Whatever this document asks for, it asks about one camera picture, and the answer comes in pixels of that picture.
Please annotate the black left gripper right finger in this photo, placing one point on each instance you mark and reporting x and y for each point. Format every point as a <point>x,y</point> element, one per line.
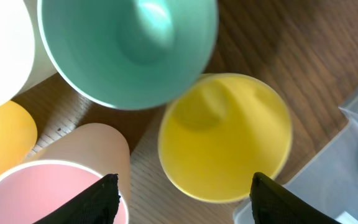
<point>273,204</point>

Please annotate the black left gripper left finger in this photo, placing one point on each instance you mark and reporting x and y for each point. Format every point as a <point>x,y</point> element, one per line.
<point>98,204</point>

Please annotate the pink cup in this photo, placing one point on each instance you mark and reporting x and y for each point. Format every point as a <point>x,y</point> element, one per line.
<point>58,173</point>

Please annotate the yellow cup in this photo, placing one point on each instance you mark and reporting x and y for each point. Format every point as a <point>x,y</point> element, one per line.
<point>18,135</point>
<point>223,130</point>

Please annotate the green cup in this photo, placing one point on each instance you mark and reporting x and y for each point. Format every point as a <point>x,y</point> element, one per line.
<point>129,54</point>

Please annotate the cream cup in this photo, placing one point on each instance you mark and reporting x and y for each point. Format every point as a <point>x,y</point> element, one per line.
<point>24,62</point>

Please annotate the clear plastic storage container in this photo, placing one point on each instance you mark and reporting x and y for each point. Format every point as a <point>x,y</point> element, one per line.
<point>329,182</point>

